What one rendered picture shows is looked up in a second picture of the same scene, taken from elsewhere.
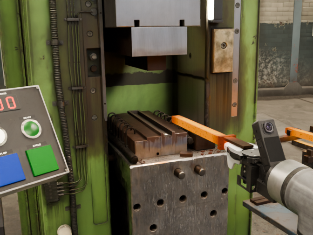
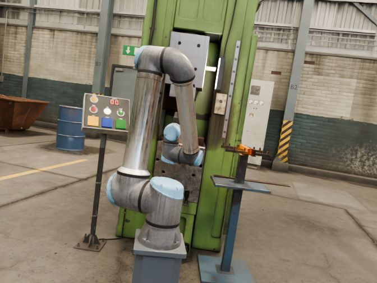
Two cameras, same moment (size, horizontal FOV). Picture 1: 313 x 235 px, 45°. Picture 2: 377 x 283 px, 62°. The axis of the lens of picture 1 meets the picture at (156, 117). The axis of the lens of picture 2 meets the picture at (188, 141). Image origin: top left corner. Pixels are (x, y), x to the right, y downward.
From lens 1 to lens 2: 1.46 m
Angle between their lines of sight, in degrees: 23
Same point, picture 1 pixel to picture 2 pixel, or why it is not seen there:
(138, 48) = (172, 92)
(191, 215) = (182, 172)
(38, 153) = (119, 121)
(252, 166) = not seen: hidden behind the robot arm
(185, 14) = (195, 82)
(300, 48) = not seen: outside the picture
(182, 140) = not seen: hidden behind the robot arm
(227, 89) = (221, 123)
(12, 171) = (108, 123)
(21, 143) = (115, 116)
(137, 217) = (157, 164)
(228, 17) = (226, 88)
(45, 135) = (125, 117)
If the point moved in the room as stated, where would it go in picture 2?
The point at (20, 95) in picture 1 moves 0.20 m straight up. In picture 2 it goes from (121, 101) to (124, 75)
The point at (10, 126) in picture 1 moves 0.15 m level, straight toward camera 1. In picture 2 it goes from (113, 109) to (107, 109)
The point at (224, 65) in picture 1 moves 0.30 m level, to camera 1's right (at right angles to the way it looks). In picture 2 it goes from (219, 110) to (256, 115)
